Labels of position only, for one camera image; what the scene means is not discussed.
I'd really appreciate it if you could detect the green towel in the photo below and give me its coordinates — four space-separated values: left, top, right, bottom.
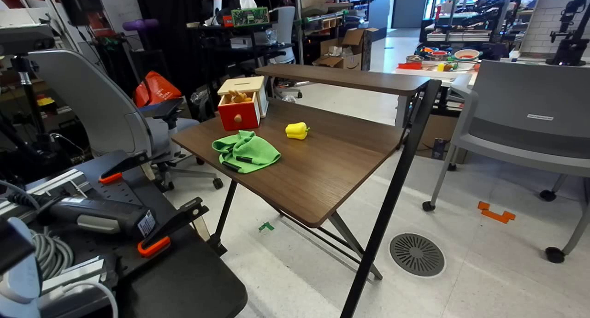
212 130 282 174

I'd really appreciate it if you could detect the yellow toy bell pepper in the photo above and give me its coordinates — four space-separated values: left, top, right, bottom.
285 122 311 141

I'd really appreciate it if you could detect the red drawer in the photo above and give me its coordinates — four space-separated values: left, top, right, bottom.
218 92 261 132

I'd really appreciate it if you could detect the wooden box with red drawer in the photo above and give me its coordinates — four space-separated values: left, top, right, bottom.
217 76 269 132

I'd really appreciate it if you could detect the stack of cardboard boxes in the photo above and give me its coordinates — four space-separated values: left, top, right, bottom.
312 27 380 71

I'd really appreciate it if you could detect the white office chair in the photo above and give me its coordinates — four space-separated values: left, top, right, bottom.
270 6 304 100

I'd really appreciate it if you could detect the black clamp with orange grip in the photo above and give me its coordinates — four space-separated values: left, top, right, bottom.
137 197 210 258
98 151 151 185

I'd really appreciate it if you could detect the green tissue box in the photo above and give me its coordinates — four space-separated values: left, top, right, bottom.
230 0 271 27

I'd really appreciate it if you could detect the cardboard box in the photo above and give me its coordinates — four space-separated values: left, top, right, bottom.
414 112 470 165

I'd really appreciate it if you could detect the orange bag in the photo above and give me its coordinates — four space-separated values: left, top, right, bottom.
133 70 183 108

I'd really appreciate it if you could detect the round grey floor drain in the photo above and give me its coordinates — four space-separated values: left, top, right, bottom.
389 232 447 279

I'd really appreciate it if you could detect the table with bowls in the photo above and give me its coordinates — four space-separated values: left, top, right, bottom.
393 48 483 116

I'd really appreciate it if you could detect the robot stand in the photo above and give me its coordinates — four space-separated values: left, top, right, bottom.
0 150 248 318

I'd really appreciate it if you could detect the grey door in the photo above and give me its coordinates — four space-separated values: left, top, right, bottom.
391 0 430 29

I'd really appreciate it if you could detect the purple foam roller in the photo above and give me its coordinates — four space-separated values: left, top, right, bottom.
122 18 160 32

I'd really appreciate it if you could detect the black power brick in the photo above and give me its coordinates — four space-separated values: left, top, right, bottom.
45 198 158 239

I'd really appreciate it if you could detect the grey office chair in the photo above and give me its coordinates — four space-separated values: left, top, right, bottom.
28 49 224 192

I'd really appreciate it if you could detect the orange floor tape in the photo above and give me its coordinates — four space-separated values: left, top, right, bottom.
477 200 517 225

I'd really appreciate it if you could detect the grey chair on casters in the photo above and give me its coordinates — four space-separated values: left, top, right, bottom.
422 59 590 264

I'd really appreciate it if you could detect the white cable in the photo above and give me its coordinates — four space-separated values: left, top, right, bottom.
59 280 119 318

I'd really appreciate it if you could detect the aluminium rail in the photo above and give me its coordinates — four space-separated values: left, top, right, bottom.
0 168 93 218

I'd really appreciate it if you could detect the coil of grey cable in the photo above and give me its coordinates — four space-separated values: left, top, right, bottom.
31 232 75 280

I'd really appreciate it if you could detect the camera on mount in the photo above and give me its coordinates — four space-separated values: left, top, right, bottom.
0 23 57 171

